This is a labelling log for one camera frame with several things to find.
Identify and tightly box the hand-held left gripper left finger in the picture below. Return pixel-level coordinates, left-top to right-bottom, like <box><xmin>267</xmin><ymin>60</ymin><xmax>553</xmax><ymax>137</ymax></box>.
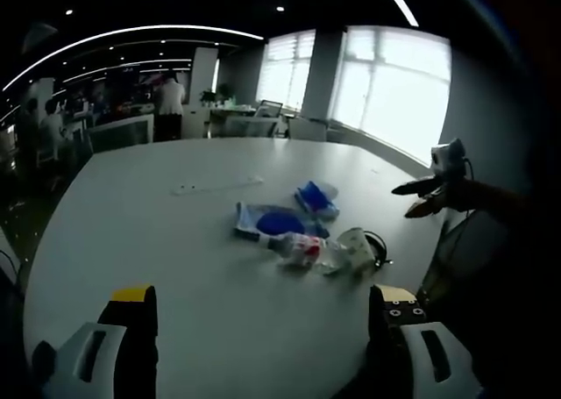
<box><xmin>32</xmin><ymin>284</ymin><xmax>160</xmax><ymax>399</ymax></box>

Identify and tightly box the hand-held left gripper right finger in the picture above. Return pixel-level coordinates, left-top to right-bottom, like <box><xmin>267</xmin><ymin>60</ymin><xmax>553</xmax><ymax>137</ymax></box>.
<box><xmin>368</xmin><ymin>283</ymin><xmax>484</xmax><ymax>399</ymax></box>

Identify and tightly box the black cable loop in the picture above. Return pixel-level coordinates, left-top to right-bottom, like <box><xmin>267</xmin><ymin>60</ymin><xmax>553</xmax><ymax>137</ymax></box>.
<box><xmin>362</xmin><ymin>230</ymin><xmax>394</xmax><ymax>269</ymax></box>

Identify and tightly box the white paper cup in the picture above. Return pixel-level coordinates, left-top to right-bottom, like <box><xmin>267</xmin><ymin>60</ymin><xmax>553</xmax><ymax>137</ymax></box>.
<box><xmin>336</xmin><ymin>226</ymin><xmax>379</xmax><ymax>279</ymax></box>

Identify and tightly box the small blue snack packet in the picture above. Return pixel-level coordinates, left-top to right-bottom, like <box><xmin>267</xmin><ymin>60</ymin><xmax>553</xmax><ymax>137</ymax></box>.
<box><xmin>294</xmin><ymin>180</ymin><xmax>341</xmax><ymax>222</ymax></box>

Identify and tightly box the clear plastic bottle red label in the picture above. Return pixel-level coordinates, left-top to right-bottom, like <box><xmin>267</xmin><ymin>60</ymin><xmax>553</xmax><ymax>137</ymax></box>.
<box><xmin>257</xmin><ymin>231</ymin><xmax>350</xmax><ymax>274</ymax></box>

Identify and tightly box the large blue white packet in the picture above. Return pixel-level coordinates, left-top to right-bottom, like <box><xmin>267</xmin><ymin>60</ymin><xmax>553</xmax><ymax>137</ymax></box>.
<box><xmin>233</xmin><ymin>201</ymin><xmax>330</xmax><ymax>243</ymax></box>

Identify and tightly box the black mesh chair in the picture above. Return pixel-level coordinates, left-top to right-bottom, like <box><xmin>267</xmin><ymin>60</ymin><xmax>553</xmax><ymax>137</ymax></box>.
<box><xmin>415</xmin><ymin>209</ymin><xmax>514</xmax><ymax>317</ymax></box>

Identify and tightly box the white table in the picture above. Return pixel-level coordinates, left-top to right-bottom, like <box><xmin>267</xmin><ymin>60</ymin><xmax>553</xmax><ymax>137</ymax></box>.
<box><xmin>22</xmin><ymin>136</ymin><xmax>453</xmax><ymax>399</ymax></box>

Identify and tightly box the office chair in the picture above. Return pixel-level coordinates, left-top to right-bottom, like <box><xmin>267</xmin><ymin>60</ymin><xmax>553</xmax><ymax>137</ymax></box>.
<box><xmin>252</xmin><ymin>99</ymin><xmax>285</xmax><ymax>139</ymax></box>

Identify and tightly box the green potted plant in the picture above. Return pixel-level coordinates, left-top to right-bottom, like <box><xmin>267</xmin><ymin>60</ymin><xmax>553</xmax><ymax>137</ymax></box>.
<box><xmin>198</xmin><ymin>82</ymin><xmax>234</xmax><ymax>107</ymax></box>

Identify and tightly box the white partition desk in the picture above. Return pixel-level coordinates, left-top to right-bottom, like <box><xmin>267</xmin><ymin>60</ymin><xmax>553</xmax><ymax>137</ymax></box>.
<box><xmin>87</xmin><ymin>111</ymin><xmax>156</xmax><ymax>153</ymax></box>

